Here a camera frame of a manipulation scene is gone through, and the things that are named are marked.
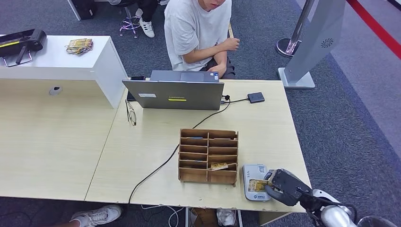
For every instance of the white sneaker with black stripes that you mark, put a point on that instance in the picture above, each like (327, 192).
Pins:
(140, 12)
(148, 27)

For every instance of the person's right hand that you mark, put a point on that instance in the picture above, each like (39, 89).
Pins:
(232, 44)

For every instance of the brown cardboard card organizer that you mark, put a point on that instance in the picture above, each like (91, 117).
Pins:
(194, 175)

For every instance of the chrome stanchion post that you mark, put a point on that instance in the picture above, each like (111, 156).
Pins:
(288, 47)

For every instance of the hotel room key card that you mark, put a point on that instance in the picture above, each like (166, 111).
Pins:
(219, 166)

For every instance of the person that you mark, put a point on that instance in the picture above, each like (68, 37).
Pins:
(150, 7)
(194, 31)

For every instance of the eyeglasses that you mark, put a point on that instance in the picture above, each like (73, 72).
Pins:
(131, 117)

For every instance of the person's right forearm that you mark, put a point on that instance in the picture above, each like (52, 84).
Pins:
(203, 55)

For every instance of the white sneaker with laces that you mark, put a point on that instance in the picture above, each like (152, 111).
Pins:
(100, 214)

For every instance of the blue card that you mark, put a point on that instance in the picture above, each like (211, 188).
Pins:
(196, 137)

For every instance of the white card reader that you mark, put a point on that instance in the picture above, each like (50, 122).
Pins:
(252, 172)

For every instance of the person's left forearm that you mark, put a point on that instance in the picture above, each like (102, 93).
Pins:
(223, 58)

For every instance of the black phone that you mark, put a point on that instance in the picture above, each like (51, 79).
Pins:
(137, 78)

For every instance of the black cabinet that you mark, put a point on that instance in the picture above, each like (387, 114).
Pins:
(84, 7)

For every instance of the white bag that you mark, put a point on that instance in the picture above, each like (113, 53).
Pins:
(225, 217)

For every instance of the silver kiosk stand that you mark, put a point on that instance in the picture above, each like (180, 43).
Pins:
(313, 37)

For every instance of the white counter cabinet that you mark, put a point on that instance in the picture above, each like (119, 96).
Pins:
(62, 62)

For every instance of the red barrier belt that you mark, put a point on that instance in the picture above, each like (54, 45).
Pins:
(376, 28)

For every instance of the ID card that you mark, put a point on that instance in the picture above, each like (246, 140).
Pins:
(257, 185)

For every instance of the person's left hand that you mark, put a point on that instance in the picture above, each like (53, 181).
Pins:
(218, 71)

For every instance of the brown cardboard box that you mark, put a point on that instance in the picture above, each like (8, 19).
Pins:
(203, 219)

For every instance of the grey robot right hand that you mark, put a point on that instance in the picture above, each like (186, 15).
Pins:
(272, 195)

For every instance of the chrome stool base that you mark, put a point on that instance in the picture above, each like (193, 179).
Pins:
(127, 14)

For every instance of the grey laptop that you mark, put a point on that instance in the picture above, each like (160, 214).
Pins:
(175, 94)

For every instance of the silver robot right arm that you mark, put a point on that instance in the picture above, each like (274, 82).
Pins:
(335, 217)

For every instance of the bystander's bare leg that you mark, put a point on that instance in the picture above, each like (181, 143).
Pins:
(70, 223)

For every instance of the black device with metal stand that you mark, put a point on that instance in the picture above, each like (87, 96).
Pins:
(31, 39)

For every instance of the small black box device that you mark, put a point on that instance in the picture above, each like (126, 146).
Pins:
(256, 97)

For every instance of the round glass dome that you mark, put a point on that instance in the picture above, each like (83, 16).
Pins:
(376, 221)

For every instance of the stack of key cards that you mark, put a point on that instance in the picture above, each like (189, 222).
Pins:
(79, 46)

